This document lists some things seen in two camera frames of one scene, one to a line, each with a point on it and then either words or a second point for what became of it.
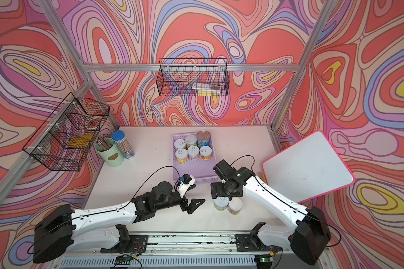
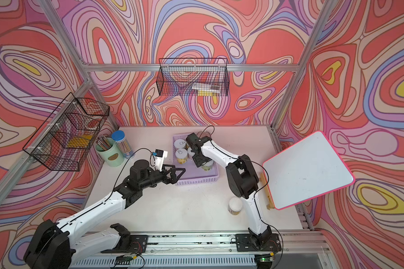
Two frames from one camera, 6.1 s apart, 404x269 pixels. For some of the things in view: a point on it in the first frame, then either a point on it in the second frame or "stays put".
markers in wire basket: x=204 y=89 stays put
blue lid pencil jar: x=119 y=139 stays put
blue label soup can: x=203 y=138 stays put
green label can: x=221 y=203 → x=208 y=165
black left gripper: x=190 y=208 → x=171 y=179
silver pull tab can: x=193 y=152 stays put
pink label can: x=179 y=143 stays put
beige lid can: x=235 y=205 stays put
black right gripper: x=220 y=192 → x=198 y=161
